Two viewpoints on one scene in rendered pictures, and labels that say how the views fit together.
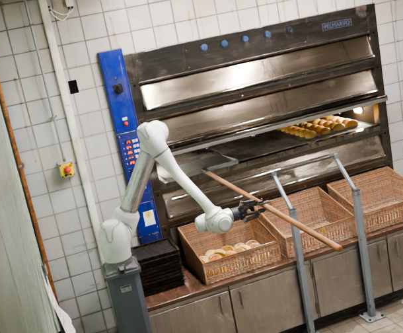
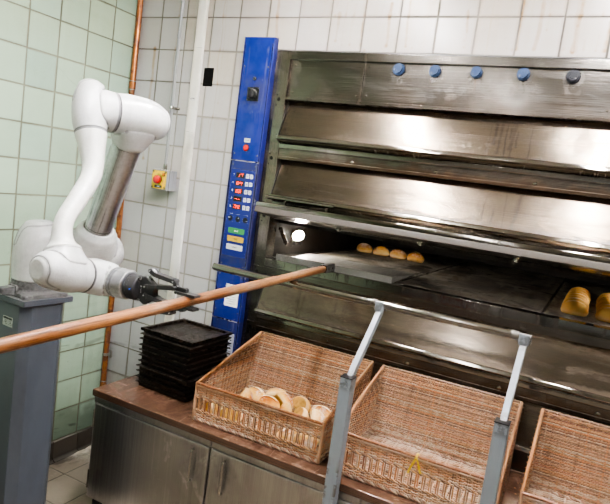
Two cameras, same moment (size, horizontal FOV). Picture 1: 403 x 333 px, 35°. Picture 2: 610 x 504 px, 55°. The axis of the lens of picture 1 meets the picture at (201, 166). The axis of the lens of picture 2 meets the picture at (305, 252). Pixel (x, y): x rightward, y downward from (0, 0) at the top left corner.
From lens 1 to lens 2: 3.00 m
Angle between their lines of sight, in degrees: 42
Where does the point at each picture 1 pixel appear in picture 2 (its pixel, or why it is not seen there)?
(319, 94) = (597, 225)
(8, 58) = (157, 21)
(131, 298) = not seen: hidden behind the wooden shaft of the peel
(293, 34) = (581, 89)
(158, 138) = (84, 104)
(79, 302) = (129, 358)
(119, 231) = (28, 235)
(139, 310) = (12, 364)
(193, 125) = (339, 189)
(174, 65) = (345, 86)
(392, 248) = not seen: outside the picture
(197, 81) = (370, 122)
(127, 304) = not seen: hidden behind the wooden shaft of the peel
